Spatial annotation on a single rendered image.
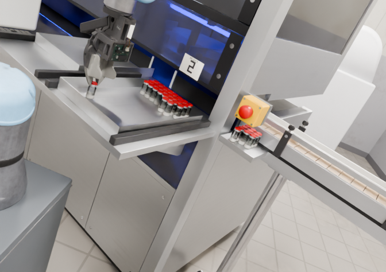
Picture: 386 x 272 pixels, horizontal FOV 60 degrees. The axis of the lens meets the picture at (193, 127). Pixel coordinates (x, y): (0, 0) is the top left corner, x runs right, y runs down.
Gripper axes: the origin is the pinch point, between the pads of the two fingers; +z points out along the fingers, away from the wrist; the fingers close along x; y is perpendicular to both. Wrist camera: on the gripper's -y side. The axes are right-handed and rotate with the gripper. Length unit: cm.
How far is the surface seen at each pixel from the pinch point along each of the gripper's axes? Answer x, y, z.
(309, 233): 177, 59, 94
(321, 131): 320, 4, 62
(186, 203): 32, 27, 35
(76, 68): 5.4, -15.0, 3.7
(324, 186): 42, 60, 5
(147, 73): 36.3, -13.8, 4.6
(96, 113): -6.1, 11.6, 3.4
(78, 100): -6.0, 4.1, 4.0
